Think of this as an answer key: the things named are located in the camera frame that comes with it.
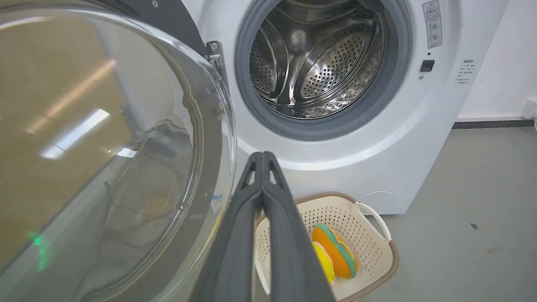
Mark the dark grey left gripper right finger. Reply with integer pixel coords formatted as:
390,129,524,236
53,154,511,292
262,151,336,302

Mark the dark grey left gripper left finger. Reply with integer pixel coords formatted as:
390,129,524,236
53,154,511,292
190,151,264,302

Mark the white front-load washing machine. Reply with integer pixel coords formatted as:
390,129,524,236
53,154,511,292
181,0,510,215

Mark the glass washing machine door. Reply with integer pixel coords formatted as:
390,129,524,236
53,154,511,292
0,0,237,302

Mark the metal door hinge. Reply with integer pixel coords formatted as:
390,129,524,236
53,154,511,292
205,40,229,89

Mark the steel washing machine drum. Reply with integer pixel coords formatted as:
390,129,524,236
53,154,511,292
250,0,385,120

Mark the yellow pink plush toy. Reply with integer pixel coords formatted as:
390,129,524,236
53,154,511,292
313,241,336,286

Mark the orange green plush toy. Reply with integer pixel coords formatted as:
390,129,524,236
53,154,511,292
311,223,359,280

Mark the cream perforated laundry basket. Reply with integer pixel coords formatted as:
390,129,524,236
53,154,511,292
253,192,399,302

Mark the warning sticker label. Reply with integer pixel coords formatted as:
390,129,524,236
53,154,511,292
422,0,443,49

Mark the white wall socket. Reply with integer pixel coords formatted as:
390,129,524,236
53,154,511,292
521,98,537,120

